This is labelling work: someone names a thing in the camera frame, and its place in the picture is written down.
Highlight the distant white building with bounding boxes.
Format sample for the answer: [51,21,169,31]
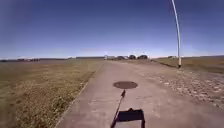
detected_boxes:
[103,55,117,61]

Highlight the distant trees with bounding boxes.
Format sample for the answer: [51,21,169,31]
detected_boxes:
[115,54,149,61]

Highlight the round manhole cover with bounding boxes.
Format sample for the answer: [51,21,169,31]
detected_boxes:
[112,80,139,90]

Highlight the grey concrete path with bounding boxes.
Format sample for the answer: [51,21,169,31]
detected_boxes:
[54,59,224,128]

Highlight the tall white lamp pole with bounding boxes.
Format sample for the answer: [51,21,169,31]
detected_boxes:
[170,0,183,70]

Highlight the dry grass field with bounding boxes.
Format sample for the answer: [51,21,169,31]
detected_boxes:
[0,58,105,128]

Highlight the cobblestone strip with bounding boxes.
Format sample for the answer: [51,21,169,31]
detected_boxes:
[128,60,224,109]

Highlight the dry grass verge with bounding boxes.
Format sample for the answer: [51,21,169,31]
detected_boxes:
[153,56,224,75]

